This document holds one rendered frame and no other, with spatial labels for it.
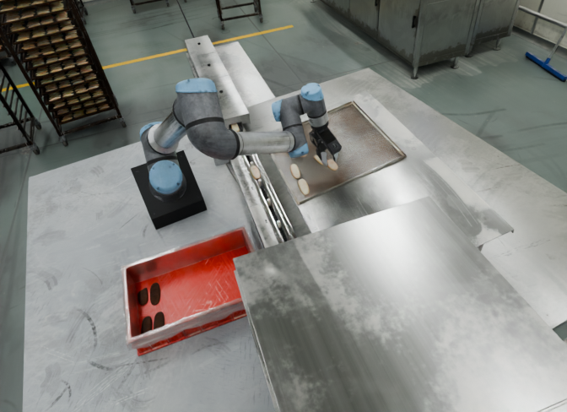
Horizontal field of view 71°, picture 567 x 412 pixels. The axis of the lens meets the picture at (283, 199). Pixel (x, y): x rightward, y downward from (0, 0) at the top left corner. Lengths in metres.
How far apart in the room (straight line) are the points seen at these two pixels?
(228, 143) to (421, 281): 0.65
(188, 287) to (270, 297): 0.71
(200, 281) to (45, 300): 0.58
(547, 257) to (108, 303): 1.59
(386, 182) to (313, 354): 0.98
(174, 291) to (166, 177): 0.42
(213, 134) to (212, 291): 0.60
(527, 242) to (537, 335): 0.86
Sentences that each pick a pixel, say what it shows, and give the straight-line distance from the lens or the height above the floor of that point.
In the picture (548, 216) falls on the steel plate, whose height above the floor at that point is 0.82.
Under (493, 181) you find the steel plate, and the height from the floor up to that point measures 0.82.
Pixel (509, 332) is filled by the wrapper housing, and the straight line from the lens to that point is 0.87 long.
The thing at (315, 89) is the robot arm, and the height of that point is 1.34.
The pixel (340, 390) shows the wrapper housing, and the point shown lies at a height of 1.30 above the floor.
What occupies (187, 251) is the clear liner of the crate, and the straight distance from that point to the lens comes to 1.53.
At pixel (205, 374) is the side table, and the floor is 0.82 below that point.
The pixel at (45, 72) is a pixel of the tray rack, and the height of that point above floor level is 0.68.
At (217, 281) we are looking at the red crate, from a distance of 1.51.
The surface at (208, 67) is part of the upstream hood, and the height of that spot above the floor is 0.92.
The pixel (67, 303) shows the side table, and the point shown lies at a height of 0.82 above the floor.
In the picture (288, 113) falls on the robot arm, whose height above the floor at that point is 1.27.
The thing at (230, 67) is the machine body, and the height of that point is 0.82.
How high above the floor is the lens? 2.02
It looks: 43 degrees down
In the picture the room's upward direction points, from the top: 7 degrees counter-clockwise
